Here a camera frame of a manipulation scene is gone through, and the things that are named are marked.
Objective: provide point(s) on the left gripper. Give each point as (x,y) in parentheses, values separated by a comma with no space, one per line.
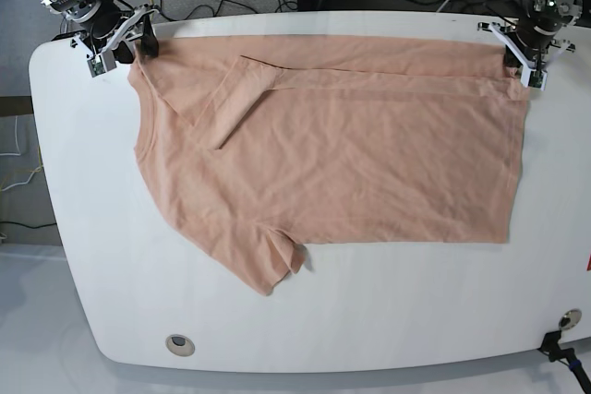
(528,45)

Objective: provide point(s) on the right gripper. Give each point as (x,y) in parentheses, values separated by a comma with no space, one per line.
(107,27)

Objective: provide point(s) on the peach pink T-shirt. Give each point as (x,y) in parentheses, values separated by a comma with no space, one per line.
(254,146)

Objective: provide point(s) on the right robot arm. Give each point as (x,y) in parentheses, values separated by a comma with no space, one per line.
(60,7)

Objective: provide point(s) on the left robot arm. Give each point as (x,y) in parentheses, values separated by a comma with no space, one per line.
(548,14)

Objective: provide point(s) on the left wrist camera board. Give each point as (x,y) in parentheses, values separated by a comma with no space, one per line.
(534,79)

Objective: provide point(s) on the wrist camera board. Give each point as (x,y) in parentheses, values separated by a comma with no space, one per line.
(102,63)
(534,79)

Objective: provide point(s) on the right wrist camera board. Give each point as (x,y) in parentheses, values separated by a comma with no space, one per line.
(102,63)

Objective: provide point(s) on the right table cable grommet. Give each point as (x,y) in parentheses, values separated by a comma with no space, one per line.
(570,319)

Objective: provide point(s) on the table cable grommet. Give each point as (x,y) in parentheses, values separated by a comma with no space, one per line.
(570,319)
(180,345)

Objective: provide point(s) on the black clamp with cable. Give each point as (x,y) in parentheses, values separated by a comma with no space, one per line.
(551,348)

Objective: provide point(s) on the left table cable grommet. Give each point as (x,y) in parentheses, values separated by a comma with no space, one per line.
(180,345)

